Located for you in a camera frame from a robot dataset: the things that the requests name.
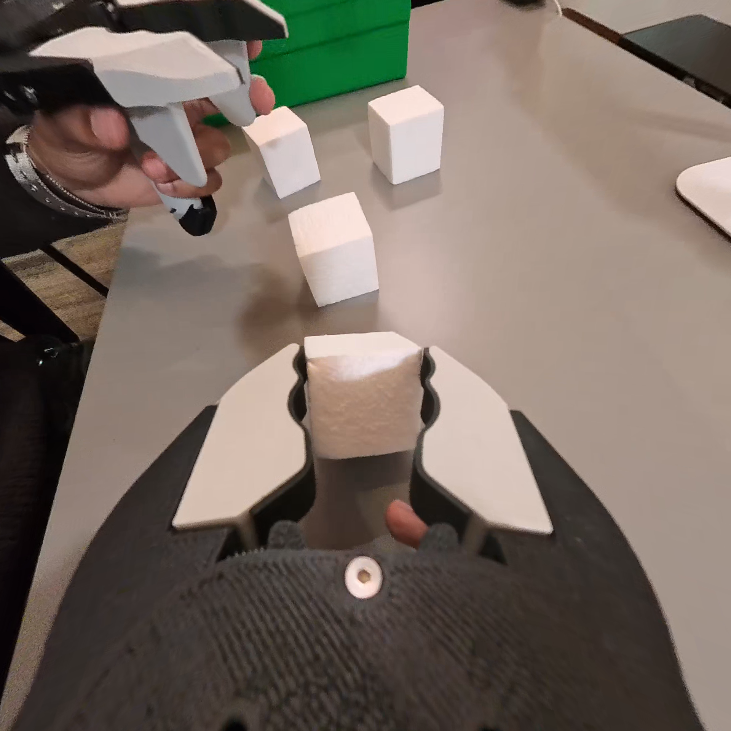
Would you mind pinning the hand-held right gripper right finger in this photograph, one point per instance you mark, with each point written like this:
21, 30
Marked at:
479, 457

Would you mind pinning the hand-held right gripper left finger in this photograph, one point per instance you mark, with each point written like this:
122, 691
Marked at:
245, 457

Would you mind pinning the white foam cube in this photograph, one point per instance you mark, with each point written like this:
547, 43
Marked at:
405, 134
334, 251
285, 154
360, 400

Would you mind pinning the green plastic bin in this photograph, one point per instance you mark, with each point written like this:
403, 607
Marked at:
342, 51

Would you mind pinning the person's right hand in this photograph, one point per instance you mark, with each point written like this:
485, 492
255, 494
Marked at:
406, 522

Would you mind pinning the person's left hand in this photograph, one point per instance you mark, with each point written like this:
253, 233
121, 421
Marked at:
97, 154

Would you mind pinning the person's dark clothing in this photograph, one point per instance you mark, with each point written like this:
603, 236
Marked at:
34, 457

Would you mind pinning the white rounded stand base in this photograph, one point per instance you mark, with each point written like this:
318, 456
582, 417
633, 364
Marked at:
711, 194

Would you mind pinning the dark laptop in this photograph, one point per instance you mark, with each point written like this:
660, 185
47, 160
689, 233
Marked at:
691, 51

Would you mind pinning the black metal frame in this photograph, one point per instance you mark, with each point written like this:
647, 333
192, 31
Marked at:
74, 269

